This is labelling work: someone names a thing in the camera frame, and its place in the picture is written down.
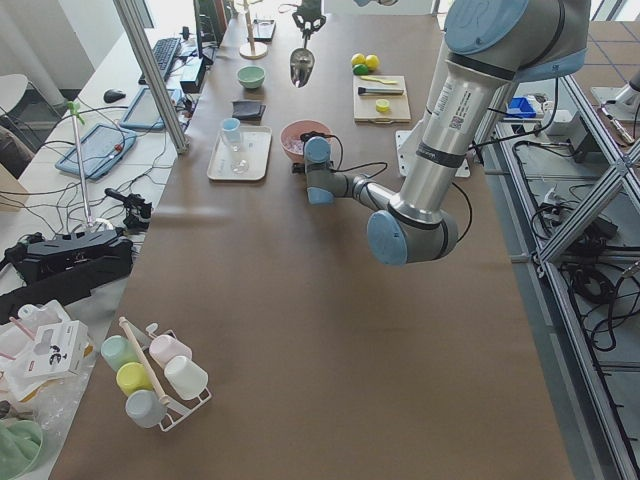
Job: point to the upper yellow lemon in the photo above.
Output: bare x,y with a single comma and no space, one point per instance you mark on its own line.
372,62

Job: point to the wooden cup stand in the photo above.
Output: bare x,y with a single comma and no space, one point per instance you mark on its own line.
251,49

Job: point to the grey cup on rack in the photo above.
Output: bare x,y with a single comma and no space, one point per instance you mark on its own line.
145,409

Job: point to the half lemon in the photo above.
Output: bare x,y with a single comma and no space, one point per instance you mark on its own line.
382,105

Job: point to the pink cup on rack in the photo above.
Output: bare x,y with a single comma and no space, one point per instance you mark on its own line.
165,347

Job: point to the yellow lemon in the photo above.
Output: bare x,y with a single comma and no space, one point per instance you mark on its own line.
372,62
358,59

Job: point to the light blue cup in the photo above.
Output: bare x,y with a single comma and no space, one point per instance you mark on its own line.
231,133

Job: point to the black monitor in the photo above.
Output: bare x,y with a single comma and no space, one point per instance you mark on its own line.
211,23

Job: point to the green lime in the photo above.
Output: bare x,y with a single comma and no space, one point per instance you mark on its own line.
360,69

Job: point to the white wire cup rack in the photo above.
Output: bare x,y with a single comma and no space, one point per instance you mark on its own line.
178,409

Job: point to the green bowl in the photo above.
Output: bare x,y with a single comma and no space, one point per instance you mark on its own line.
251,76

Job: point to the wooden rack handle rod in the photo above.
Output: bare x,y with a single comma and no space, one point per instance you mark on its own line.
157,387

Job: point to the yellow cup on rack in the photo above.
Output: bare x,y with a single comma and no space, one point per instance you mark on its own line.
132,377

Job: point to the grey folded cloth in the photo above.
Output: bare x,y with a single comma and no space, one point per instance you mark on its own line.
248,110

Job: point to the black computer mouse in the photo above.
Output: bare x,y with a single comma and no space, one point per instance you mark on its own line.
113,95

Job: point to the cream rabbit tray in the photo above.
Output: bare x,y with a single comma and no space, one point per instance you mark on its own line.
249,163

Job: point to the clear wine glass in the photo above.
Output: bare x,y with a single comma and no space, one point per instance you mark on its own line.
239,162

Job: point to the black framed tray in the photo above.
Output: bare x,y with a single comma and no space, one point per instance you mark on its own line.
263,30

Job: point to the bamboo cutting board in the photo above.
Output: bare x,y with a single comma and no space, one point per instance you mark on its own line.
364,106

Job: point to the white product box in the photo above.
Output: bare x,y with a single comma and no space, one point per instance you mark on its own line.
58,350

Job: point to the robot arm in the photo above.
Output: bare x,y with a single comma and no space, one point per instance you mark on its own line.
486,45

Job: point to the yellow plastic knife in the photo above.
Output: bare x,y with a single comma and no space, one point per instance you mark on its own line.
380,80

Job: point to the steel muddler black tip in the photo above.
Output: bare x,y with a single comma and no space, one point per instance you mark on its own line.
370,91

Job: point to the black device bag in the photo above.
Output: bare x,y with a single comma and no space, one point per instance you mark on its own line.
66,268

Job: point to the green cup on rack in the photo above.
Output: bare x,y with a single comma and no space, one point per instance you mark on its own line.
117,351

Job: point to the blue parts bin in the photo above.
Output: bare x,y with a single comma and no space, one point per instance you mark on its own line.
525,107

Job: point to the clear ice cubes pile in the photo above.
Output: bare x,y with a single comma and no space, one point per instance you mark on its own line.
293,145

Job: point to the metal ice scoop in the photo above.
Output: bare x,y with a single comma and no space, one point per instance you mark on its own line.
301,63

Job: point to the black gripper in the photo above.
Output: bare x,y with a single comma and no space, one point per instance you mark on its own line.
311,8
297,168

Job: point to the blue teach pendant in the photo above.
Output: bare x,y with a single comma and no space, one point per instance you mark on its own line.
103,147
142,114

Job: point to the black keyboard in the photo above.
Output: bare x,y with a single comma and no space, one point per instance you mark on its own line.
165,52

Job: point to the lower yellow lemon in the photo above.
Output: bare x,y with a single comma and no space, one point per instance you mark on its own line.
358,59

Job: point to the blue teach pendant near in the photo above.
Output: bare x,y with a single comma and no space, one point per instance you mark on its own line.
103,147

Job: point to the pink bowl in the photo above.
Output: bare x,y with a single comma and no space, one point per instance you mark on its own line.
290,137

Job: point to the white cup on rack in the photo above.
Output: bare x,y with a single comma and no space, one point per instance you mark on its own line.
186,377

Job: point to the aluminium frame post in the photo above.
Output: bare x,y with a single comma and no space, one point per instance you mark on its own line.
134,29

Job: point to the blue teach pendant far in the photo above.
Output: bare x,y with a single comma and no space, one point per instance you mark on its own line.
142,114

